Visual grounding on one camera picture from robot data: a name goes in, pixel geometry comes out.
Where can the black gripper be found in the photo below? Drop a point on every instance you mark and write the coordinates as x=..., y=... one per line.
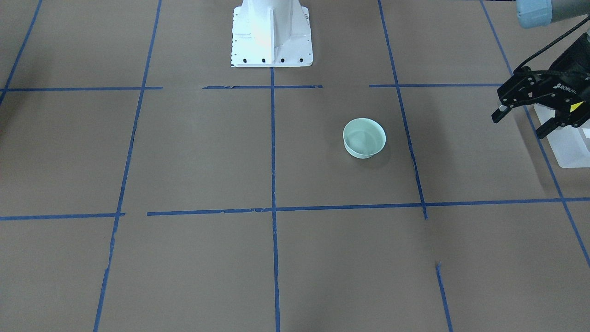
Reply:
x=563, y=88

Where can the mint green bowl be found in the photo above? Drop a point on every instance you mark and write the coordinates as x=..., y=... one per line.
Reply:
x=363, y=138

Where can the yellow plastic cup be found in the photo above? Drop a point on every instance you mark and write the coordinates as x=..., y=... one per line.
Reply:
x=575, y=106

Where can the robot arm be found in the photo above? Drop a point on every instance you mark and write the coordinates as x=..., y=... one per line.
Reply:
x=537, y=13

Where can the clear plastic bin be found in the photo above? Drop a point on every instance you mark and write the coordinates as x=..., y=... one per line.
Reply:
x=571, y=146

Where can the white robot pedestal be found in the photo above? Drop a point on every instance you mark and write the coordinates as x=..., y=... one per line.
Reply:
x=271, y=33

